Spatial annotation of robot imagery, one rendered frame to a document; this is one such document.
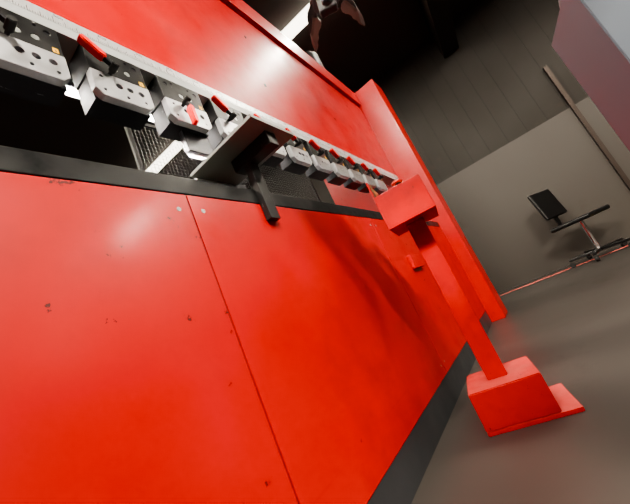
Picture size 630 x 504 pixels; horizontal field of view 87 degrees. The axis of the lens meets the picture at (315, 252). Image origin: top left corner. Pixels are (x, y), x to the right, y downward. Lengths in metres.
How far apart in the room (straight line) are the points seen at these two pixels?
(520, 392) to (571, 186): 3.89
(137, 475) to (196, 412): 0.11
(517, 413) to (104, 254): 1.07
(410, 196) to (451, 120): 4.01
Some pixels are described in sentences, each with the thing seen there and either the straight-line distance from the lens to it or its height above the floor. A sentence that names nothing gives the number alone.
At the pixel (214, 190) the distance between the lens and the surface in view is 0.83.
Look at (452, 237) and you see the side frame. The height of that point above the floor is 0.71.
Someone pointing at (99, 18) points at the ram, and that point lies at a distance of 1.28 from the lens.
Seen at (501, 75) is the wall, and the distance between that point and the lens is 5.23.
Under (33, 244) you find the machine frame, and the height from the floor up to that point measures 0.71.
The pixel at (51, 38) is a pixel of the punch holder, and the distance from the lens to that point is 1.10.
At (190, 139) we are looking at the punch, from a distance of 1.16.
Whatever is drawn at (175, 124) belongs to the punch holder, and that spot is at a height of 1.18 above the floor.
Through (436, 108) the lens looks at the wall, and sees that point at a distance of 5.20.
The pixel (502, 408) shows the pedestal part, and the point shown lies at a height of 0.06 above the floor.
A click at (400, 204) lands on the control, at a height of 0.72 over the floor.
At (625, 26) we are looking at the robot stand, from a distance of 0.71.
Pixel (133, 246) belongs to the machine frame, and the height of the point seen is 0.71.
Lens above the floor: 0.45
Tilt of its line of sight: 13 degrees up
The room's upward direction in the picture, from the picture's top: 24 degrees counter-clockwise
